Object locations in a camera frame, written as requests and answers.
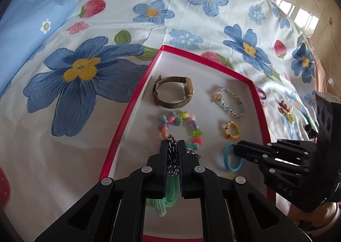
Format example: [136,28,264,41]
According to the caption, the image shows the green scrunchie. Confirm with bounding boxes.
[146,173,180,217]

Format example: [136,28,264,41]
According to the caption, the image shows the red cardboard box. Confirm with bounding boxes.
[98,45,279,242]

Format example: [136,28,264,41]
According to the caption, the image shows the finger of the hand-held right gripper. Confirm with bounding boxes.
[234,139,319,156]
[240,152,314,179]

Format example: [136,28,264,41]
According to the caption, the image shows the peach printed blanket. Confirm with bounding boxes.
[310,42,339,94]

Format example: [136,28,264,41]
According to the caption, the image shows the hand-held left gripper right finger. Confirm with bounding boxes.
[177,139,310,242]

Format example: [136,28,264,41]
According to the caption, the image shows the bronze mesh band watch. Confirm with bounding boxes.
[152,76,195,107]

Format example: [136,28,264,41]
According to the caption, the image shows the silver chain bracelet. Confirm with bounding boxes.
[165,135,202,178]

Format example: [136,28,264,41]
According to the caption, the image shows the crystal bead bracelet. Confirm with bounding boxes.
[212,87,246,120]

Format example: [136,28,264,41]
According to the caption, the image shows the black scrunchie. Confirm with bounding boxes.
[305,124,319,139]

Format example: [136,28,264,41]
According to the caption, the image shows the red bow hair clip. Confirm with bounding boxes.
[278,100,292,113]

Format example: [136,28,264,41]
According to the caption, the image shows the purple hair ties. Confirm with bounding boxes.
[255,87,267,104]

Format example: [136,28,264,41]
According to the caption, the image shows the person's right hand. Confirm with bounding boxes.
[288,201,341,232]

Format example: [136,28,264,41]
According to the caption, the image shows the blue silicone bracelet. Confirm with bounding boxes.
[223,142,243,173]

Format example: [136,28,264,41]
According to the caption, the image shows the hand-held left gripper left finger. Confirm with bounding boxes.
[35,139,171,242]

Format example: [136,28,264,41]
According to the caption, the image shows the colourful chunky bead bracelet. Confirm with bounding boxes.
[157,110,205,150]

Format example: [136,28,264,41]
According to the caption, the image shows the small yellow beaded bracelet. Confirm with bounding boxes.
[223,121,241,141]

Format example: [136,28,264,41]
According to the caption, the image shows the light blue pillow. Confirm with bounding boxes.
[0,0,77,97]

